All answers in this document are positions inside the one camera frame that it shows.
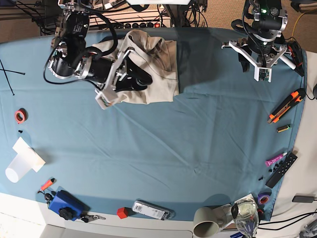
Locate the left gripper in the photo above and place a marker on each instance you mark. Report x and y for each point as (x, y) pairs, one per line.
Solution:
(262, 45)

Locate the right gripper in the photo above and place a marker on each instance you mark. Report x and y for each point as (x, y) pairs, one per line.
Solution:
(102, 71)

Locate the beige T-shirt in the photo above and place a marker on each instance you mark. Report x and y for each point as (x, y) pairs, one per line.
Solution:
(157, 57)

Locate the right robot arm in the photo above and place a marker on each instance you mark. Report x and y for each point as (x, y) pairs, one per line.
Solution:
(70, 46)

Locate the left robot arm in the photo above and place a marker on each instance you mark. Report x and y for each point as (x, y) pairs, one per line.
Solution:
(263, 22)

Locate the orange black pliers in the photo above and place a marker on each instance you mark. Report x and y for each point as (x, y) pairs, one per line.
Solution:
(297, 56)

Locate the white marker pen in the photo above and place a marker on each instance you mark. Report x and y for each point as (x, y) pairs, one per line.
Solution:
(288, 62)

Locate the orange utility knife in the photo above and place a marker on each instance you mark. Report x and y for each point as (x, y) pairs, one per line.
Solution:
(291, 101)

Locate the black power strip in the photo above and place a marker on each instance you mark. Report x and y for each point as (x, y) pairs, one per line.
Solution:
(141, 25)

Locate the yellow green battery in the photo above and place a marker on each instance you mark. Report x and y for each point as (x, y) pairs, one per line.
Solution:
(283, 128)

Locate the red tape roll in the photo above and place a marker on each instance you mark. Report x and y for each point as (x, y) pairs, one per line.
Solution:
(20, 115)

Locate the blue table cloth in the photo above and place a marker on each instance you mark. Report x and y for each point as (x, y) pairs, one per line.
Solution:
(207, 147)

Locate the pink glue tube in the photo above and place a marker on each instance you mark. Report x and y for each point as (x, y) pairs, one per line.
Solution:
(273, 160)

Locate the black remote control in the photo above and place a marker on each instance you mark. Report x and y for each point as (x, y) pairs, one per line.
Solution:
(281, 171)

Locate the white paper note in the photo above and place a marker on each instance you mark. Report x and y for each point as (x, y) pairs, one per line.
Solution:
(28, 154)

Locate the red marker pen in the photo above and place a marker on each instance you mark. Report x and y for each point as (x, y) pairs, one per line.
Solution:
(46, 185)

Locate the translucent plastic cup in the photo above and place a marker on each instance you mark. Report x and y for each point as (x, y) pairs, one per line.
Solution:
(17, 169)

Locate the clear plastic packaged item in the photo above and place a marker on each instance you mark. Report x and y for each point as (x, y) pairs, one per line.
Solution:
(151, 210)

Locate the red cube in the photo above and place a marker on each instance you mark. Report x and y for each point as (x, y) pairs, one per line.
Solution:
(122, 212)

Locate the purple tape roll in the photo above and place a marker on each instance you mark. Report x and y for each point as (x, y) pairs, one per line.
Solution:
(264, 197)

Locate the blue box with knob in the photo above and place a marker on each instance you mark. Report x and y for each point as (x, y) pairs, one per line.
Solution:
(66, 206)

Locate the black power adapter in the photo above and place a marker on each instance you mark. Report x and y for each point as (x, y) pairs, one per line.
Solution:
(303, 199)

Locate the clear wine glass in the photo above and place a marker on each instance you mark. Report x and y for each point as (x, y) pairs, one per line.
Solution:
(245, 216)

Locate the grey ceramic mug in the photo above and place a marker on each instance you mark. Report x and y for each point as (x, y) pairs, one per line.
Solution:
(207, 222)

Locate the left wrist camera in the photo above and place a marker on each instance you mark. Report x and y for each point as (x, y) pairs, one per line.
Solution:
(107, 97)

